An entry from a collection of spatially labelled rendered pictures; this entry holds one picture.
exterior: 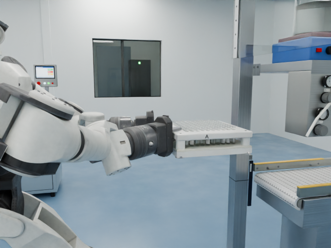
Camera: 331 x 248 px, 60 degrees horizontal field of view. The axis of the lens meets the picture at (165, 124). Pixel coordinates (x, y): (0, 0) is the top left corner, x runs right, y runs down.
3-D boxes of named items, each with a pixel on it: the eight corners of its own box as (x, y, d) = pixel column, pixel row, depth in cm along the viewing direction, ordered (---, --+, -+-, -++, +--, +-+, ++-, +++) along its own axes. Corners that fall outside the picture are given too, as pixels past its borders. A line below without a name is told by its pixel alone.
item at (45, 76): (36, 121, 318) (32, 64, 308) (38, 120, 327) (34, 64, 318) (58, 120, 323) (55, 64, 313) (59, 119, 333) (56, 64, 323)
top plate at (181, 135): (219, 125, 112) (219, 120, 112) (252, 137, 89) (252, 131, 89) (158, 127, 106) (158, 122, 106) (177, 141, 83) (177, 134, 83)
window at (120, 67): (93, 98, 567) (91, 38, 549) (93, 98, 568) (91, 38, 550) (161, 97, 600) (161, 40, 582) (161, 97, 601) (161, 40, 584)
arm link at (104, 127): (119, 123, 76) (97, 116, 63) (131, 155, 74) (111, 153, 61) (98, 133, 77) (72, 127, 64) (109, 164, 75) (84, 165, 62)
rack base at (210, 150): (218, 138, 113) (218, 132, 113) (251, 153, 90) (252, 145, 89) (158, 140, 107) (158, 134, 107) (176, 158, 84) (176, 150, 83)
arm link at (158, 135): (154, 113, 89) (124, 118, 80) (178, 116, 82) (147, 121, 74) (155, 153, 91) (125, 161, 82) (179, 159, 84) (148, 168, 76)
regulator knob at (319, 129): (318, 137, 85) (320, 121, 84) (313, 135, 87) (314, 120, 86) (328, 136, 85) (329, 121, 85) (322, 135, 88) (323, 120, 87)
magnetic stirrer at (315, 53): (313, 60, 87) (315, 29, 85) (271, 64, 107) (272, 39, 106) (366, 61, 91) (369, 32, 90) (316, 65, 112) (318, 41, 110)
